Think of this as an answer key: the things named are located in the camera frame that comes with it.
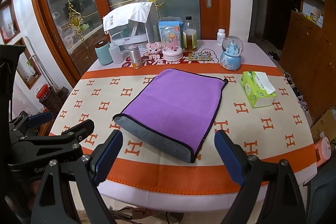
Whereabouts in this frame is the wooden shelf cabinet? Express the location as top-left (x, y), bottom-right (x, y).
top-left (280, 0), bottom-right (335, 121)

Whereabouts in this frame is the red bucket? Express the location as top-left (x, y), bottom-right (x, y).
top-left (36, 84), bottom-right (51, 101)

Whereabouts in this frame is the green tissue pack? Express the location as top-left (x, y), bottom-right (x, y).
top-left (240, 71), bottom-right (277, 108)

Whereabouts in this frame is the translucent white plastic bottle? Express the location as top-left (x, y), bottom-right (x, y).
top-left (109, 42), bottom-right (123, 64)

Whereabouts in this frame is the pill blister pack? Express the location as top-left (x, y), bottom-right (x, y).
top-left (188, 52), bottom-right (212, 61)

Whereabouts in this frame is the amber liquid glass bottle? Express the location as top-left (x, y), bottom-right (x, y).
top-left (182, 16), bottom-right (198, 52)

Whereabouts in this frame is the white appliance with cloth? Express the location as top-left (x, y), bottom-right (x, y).
top-left (102, 2), bottom-right (159, 46)

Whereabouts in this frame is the orange white H-pattern tablecloth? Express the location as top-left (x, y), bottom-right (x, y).
top-left (51, 40), bottom-right (317, 212)

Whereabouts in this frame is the blue cartoon box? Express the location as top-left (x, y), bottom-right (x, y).
top-left (158, 16), bottom-right (183, 43)

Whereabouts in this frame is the wooden framed picture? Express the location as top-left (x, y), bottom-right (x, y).
top-left (0, 0), bottom-right (20, 44)

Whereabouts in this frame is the white pill bottle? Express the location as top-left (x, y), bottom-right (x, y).
top-left (217, 28), bottom-right (226, 47)

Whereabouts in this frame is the silver orange metal can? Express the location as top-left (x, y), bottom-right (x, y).
top-left (128, 45), bottom-right (142, 69)

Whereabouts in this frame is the pink dome music box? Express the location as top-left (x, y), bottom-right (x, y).
top-left (162, 41), bottom-right (183, 62)

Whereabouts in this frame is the cardboard box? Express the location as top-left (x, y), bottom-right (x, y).
top-left (310, 109), bottom-right (336, 143)

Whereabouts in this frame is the pink plush pig toy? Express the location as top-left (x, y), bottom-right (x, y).
top-left (146, 42), bottom-right (162, 56)

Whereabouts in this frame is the pink device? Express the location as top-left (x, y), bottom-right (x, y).
top-left (314, 136), bottom-right (331, 167)

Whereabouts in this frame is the purple grey microfiber towel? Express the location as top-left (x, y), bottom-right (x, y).
top-left (113, 69), bottom-right (228, 163)

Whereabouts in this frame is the teal cylinder container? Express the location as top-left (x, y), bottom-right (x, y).
top-left (94, 40), bottom-right (113, 65)

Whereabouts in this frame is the blue castle snow globe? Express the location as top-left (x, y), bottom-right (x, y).
top-left (219, 36), bottom-right (243, 71)

